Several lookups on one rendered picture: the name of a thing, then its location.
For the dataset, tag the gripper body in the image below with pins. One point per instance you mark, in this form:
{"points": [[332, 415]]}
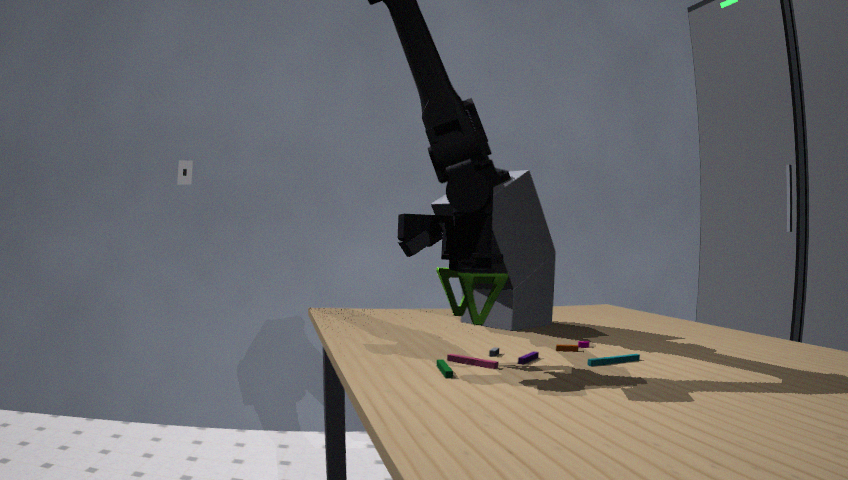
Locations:
{"points": [[462, 262]]}

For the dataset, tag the green rod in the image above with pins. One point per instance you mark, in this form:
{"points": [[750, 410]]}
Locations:
{"points": [[445, 369]]}

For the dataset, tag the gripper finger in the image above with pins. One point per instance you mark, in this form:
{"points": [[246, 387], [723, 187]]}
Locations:
{"points": [[467, 279], [444, 275]]}

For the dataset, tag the turquoise rod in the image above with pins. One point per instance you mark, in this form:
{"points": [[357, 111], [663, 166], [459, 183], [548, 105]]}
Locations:
{"points": [[613, 359]]}

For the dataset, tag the purple rod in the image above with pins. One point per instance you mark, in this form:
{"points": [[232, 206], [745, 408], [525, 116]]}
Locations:
{"points": [[528, 357]]}

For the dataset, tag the pink rod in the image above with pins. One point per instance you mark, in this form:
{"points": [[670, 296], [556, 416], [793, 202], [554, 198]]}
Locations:
{"points": [[472, 361]]}

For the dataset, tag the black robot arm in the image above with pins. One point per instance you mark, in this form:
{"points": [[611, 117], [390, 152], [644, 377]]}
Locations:
{"points": [[470, 183]]}

